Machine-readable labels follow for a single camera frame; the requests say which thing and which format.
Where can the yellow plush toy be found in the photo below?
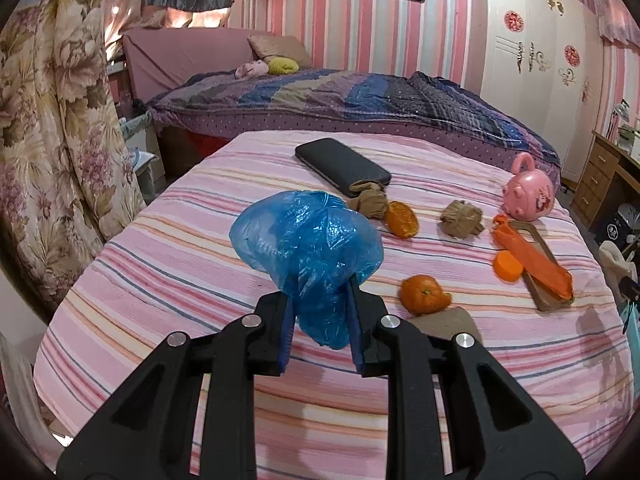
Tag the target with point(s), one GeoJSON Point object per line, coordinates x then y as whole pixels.
{"type": "Point", "coordinates": [280, 66]}

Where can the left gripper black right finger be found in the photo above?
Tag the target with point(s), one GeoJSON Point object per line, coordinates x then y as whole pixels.
{"type": "Point", "coordinates": [453, 411]}

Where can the blue plastic bag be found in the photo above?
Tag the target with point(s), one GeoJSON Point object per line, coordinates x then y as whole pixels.
{"type": "Point", "coordinates": [311, 244]}

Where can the wooden desk with drawers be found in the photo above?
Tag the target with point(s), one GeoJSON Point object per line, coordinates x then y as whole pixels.
{"type": "Point", "coordinates": [610, 179]}

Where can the pink piggy bank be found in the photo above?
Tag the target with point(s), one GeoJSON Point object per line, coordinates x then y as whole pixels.
{"type": "Point", "coordinates": [529, 194]}

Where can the brown pillow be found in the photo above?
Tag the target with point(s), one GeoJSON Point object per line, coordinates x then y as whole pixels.
{"type": "Point", "coordinates": [268, 47]}

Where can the white wardrobe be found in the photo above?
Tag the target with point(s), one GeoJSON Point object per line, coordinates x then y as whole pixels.
{"type": "Point", "coordinates": [543, 66]}

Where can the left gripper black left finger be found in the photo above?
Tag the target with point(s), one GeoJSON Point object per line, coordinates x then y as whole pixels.
{"type": "Point", "coordinates": [187, 411]}

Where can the brown crumpled paper ball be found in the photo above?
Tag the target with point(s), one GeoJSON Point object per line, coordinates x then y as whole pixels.
{"type": "Point", "coordinates": [369, 199]}
{"type": "Point", "coordinates": [461, 220]}

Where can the black phone wallet case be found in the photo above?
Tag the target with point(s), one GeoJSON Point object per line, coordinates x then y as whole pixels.
{"type": "Point", "coordinates": [340, 165]}

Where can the orange peel piece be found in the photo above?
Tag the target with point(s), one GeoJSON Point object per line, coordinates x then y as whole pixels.
{"type": "Point", "coordinates": [400, 220]}

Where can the orange round lid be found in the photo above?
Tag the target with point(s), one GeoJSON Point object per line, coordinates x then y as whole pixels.
{"type": "Point", "coordinates": [507, 267]}

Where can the pink plush toy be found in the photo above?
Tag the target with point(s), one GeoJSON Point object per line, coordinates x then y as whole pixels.
{"type": "Point", "coordinates": [250, 70]}

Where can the purple bed with plaid quilt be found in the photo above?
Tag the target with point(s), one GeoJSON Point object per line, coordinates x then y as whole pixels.
{"type": "Point", "coordinates": [185, 79]}

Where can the tan phone case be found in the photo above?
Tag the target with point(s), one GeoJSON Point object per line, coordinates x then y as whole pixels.
{"type": "Point", "coordinates": [544, 300]}

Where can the floral curtain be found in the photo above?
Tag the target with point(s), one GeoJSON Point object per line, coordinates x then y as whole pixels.
{"type": "Point", "coordinates": [67, 178]}

